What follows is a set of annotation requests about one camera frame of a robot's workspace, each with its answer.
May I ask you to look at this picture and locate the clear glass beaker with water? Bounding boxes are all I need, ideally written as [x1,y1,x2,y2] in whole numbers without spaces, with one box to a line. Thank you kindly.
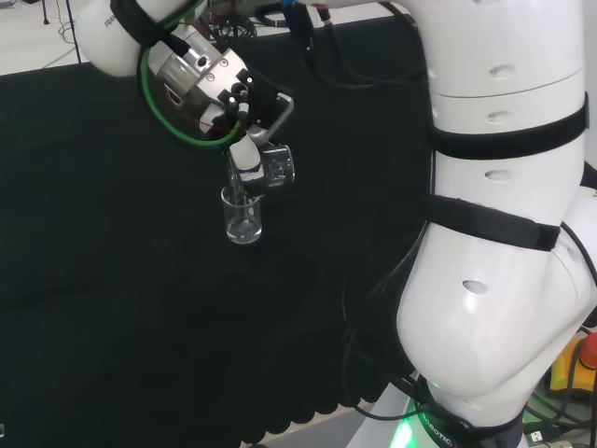
[226,143,297,193]

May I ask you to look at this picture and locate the green cable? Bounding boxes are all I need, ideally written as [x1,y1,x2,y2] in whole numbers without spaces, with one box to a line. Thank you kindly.
[137,0,247,151]

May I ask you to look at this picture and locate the black bench cloth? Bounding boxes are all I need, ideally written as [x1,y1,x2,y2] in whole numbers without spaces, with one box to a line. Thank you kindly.
[0,16,439,448]

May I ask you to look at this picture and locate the yellow stop button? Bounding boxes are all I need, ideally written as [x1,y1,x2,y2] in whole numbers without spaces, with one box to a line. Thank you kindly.
[548,331,597,399]

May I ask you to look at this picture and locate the black tripod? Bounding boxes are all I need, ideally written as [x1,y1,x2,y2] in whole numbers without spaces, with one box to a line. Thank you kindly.
[39,0,84,64]

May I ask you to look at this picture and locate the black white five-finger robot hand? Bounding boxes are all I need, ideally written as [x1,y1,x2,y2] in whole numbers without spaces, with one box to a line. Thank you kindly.
[217,64,297,193]

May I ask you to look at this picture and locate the clear glass graduated beaker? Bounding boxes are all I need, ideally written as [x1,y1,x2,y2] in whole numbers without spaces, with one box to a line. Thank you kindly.
[219,185,264,245]

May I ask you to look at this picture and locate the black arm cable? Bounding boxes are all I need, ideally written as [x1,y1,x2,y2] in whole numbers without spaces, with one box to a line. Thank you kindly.
[283,0,429,91]

